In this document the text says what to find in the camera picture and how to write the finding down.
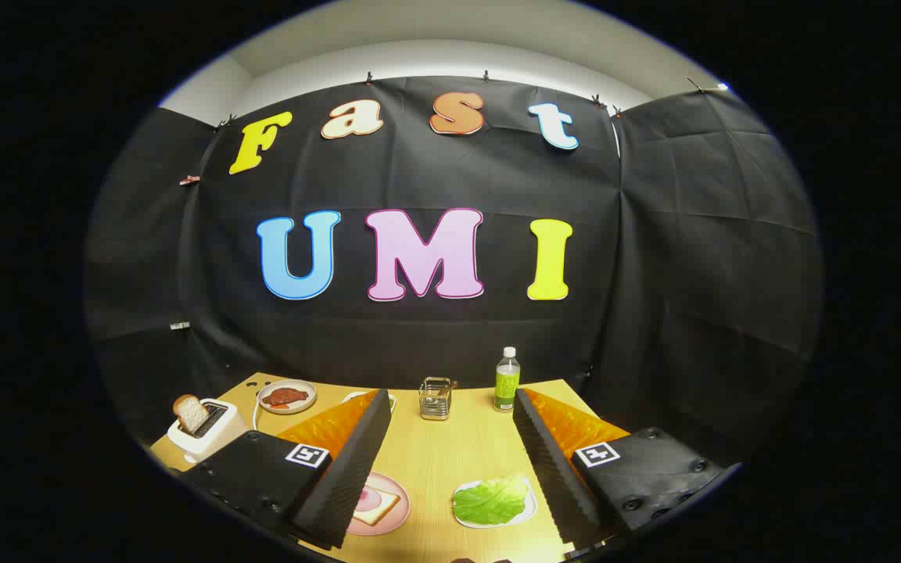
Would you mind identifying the black backdrop cloth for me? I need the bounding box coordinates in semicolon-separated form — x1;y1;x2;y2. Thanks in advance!
83;74;824;470

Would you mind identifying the white toaster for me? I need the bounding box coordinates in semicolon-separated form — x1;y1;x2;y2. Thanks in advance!
167;399;249;464

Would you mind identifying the toasted bread slice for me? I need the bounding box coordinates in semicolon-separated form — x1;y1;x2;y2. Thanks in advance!
173;394;210;433

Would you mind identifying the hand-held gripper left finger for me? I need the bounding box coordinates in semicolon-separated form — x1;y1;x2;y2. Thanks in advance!
182;389;393;550

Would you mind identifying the green lettuce leaf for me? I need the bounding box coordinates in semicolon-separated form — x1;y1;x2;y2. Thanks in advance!
453;474;531;526

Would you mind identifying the round beige plate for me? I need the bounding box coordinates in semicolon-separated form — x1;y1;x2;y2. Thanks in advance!
257;379;318;414

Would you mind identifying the pink plate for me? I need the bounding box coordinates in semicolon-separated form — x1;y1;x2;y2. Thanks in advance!
345;471;411;536

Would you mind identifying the white divided dish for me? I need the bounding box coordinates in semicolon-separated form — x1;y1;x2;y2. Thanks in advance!
341;390;398;413

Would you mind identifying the green label plastic bottle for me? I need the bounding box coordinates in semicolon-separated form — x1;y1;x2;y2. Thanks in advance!
494;347;522;413

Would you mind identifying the bread slice with crust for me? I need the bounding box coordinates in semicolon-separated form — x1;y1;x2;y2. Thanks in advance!
351;485;402;526

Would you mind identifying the white square plate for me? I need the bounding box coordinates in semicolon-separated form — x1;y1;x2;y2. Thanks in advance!
452;479;538;529

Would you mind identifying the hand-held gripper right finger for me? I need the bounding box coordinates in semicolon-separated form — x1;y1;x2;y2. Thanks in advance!
512;388;742;548

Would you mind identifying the metal wire basket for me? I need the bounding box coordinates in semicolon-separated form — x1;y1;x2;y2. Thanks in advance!
419;377;455;421

